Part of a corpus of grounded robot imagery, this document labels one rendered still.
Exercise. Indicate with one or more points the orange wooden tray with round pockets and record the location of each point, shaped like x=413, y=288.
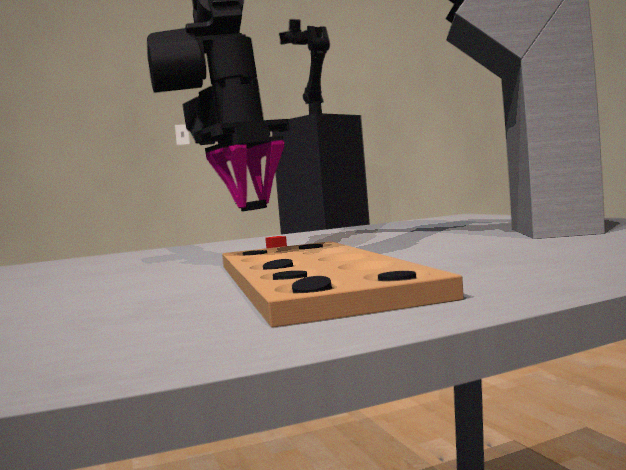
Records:
x=355, y=294

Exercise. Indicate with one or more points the red block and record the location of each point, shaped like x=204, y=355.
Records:
x=277, y=241

